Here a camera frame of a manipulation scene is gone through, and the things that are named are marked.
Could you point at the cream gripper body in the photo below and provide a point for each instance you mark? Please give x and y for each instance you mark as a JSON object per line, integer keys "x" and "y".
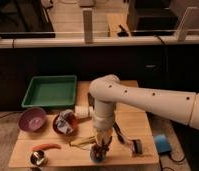
{"x": 103, "y": 136}

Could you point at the dark red grape bunch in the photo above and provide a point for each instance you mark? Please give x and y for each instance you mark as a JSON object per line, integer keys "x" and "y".
{"x": 105, "y": 146}

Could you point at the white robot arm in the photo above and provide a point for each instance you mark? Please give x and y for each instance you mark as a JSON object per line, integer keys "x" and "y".
{"x": 107, "y": 91}

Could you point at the metal cup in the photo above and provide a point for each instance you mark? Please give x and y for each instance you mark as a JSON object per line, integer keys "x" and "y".
{"x": 38, "y": 158}

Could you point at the yellow banana peel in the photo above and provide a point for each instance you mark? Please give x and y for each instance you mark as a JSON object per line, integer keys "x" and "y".
{"x": 80, "y": 142}

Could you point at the crumpled white paper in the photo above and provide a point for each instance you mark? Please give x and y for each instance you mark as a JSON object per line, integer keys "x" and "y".
{"x": 64, "y": 122}

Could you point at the orange carrot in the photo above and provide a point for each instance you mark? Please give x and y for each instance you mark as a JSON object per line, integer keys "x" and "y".
{"x": 46, "y": 146}

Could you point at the green plastic tray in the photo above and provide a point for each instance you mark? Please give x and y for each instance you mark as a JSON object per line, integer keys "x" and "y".
{"x": 51, "y": 92}

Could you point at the purple bowl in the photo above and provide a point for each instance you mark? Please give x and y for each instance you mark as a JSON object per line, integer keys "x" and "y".
{"x": 32, "y": 119}

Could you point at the black object on shelf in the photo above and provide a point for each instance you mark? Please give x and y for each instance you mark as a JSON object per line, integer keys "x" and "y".
{"x": 122, "y": 32}

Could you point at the grey upright post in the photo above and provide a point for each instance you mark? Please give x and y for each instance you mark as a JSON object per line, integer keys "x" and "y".
{"x": 87, "y": 22}

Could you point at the white horizontal rail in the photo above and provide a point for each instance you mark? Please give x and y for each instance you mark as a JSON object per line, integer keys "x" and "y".
{"x": 99, "y": 41}

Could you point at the white slanted bracket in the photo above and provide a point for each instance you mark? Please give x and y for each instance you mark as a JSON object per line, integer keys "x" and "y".
{"x": 181, "y": 31}

